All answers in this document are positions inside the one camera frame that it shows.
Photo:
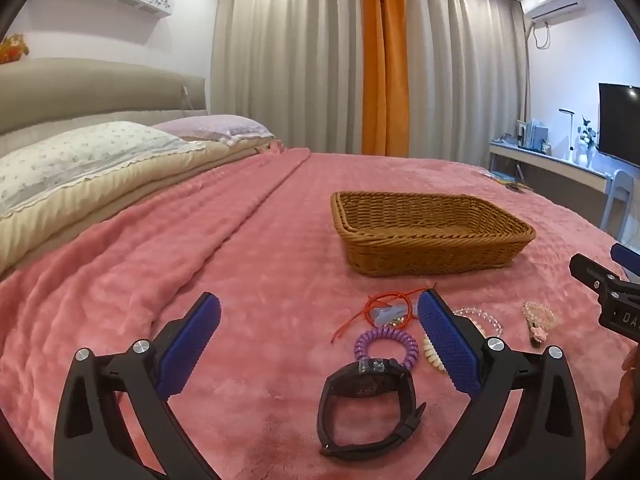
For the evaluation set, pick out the potted plant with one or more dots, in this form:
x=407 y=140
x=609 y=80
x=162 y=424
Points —
x=586 y=135

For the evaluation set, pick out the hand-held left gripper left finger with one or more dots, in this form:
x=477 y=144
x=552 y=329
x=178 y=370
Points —
x=192 y=340

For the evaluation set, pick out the orange plush toy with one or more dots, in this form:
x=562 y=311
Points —
x=12 y=50

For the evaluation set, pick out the light blue hair clip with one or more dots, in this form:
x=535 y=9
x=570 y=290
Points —
x=382 y=316

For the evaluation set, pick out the lilac pillow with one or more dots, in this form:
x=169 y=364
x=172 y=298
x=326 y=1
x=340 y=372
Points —
x=215 y=127

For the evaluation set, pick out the grey curtain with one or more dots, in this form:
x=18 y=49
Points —
x=290 y=60
x=460 y=75

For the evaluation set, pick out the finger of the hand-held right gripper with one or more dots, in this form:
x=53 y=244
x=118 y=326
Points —
x=597 y=275
x=627 y=260

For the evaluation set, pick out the beige padded headboard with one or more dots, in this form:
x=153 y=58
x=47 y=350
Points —
x=100 y=90

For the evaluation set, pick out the beige folded quilt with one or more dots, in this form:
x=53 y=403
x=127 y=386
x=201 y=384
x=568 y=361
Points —
x=125 y=195

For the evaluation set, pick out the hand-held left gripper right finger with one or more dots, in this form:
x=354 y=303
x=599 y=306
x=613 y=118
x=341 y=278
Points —
x=447 y=345

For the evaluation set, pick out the person's right hand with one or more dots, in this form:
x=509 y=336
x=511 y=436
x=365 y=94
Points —
x=620 y=410

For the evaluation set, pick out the white floral pillow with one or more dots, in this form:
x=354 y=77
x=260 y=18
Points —
x=75 y=160

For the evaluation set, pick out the white chair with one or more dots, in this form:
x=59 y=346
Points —
x=620 y=195

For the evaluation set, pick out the orange curtain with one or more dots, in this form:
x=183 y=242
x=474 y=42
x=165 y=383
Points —
x=385 y=60

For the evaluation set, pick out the brown wicker basket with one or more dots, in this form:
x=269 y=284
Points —
x=430 y=240

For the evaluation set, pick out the row of books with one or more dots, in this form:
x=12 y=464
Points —
x=535 y=135

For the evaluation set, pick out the white desk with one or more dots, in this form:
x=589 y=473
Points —
x=550 y=160

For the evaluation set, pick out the pink fleece blanket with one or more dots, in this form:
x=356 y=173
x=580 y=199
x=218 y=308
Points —
x=250 y=260

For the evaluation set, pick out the black wrist watch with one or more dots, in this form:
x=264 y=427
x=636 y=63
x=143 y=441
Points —
x=370 y=385

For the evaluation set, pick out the black television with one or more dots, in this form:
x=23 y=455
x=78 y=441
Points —
x=620 y=120

